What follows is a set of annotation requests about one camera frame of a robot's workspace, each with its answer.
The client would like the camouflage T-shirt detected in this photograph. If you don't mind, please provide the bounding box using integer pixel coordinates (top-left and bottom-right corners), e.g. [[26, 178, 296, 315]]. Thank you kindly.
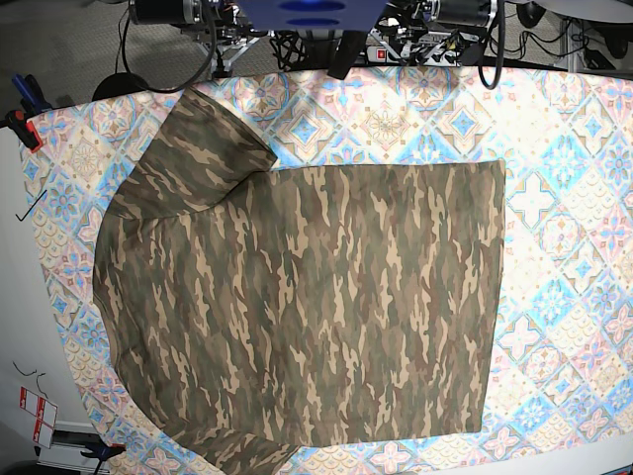
[[93, 88, 505, 474]]

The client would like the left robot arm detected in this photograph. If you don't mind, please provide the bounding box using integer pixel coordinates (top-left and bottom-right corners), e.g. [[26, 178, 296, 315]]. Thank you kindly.
[[420, 0, 498, 29]]

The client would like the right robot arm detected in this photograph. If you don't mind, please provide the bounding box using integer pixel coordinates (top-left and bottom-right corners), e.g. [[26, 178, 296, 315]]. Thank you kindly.
[[129, 0, 219, 27]]

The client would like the white power strip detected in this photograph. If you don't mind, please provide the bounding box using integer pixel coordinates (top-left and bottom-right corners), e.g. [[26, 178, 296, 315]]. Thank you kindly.
[[364, 44, 461, 67]]

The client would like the black round base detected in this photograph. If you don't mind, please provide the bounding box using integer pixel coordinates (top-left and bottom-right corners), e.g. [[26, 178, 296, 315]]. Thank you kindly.
[[92, 72, 148, 102]]

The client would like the patterned tile tablecloth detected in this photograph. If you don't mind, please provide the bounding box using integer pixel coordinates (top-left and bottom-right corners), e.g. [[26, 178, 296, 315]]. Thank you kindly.
[[21, 67, 632, 474]]

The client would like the black allen key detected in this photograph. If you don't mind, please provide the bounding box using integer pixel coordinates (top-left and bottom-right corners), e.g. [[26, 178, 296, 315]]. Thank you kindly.
[[15, 189, 47, 223]]

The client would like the black blue bottom clamp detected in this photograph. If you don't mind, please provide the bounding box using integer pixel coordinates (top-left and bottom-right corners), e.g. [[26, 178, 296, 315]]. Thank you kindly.
[[80, 442, 126, 473]]

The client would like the blue table clamp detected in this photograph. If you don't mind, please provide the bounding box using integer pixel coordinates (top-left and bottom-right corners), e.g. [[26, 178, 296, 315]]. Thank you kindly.
[[12, 74, 52, 116]]

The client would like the red black table clamp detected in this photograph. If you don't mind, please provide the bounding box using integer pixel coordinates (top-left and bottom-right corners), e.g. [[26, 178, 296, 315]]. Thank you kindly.
[[1, 110, 43, 152]]

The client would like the red white label tag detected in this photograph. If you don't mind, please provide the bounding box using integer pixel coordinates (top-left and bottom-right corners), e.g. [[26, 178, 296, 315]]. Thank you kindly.
[[20, 387, 58, 448]]

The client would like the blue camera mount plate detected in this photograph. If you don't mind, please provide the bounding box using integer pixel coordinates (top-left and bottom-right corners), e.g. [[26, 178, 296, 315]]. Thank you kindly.
[[237, 0, 387, 31]]

